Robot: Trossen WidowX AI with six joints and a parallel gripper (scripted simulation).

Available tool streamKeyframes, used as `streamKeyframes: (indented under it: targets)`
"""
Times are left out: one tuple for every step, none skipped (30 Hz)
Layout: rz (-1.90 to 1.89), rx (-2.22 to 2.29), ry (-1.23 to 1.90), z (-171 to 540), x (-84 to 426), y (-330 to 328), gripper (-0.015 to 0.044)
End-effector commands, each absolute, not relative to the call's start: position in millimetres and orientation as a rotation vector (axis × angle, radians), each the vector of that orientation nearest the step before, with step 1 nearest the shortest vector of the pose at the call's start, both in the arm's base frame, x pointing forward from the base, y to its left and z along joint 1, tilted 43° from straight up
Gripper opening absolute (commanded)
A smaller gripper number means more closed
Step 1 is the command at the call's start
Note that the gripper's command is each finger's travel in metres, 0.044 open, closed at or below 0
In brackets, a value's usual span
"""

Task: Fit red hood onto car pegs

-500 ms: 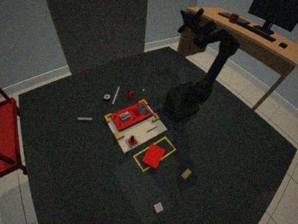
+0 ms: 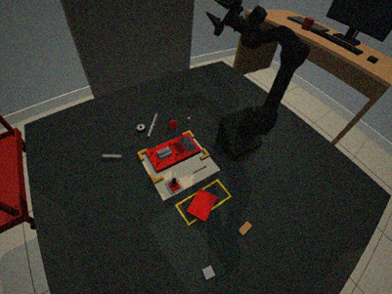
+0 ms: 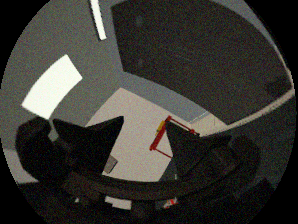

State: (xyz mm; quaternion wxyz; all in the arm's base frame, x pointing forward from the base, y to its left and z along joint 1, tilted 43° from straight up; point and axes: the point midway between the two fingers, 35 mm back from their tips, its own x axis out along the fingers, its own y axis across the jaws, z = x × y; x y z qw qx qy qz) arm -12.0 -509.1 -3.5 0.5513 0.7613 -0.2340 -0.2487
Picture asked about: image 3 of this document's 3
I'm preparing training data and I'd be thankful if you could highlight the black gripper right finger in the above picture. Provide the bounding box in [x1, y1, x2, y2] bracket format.
[165, 121, 231, 179]

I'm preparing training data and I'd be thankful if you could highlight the white flat base plate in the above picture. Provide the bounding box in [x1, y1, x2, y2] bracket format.
[164, 200, 173, 209]

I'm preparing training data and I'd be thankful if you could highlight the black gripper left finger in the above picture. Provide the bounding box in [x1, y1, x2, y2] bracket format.
[52, 116, 124, 175]

